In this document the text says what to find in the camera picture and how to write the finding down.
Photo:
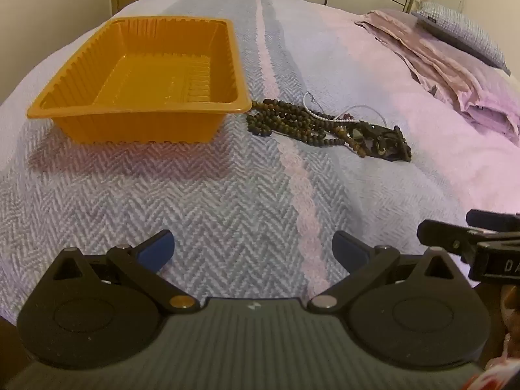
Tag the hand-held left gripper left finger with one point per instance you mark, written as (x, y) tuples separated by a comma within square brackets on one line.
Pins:
[(156, 250)]

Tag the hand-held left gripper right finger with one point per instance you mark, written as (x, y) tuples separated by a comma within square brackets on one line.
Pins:
[(349, 250)]

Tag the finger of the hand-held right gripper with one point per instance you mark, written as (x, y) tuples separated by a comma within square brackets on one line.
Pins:
[(495, 221), (447, 235)]

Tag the black wristwatch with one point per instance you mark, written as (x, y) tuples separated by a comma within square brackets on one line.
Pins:
[(386, 142)]

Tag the orange plastic tray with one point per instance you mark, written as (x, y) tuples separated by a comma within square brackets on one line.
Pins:
[(134, 77)]

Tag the red patterned cloth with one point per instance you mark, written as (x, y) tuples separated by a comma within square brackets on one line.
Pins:
[(499, 378)]

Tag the crumpled pink blanket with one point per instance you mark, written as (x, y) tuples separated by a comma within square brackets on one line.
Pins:
[(443, 65)]

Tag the checked blue pillow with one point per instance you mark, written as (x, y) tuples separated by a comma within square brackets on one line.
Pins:
[(459, 28)]

